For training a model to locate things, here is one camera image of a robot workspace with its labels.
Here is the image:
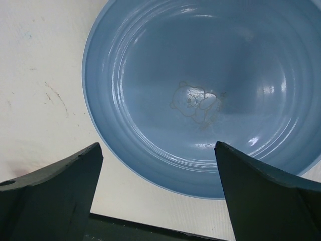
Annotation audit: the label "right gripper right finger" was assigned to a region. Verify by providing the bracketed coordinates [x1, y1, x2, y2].
[215, 141, 320, 240]

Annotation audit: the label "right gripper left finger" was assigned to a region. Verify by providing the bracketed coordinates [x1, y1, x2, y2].
[1, 142, 103, 240]

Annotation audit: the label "blue plastic plate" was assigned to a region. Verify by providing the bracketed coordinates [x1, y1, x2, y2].
[82, 1, 320, 199]

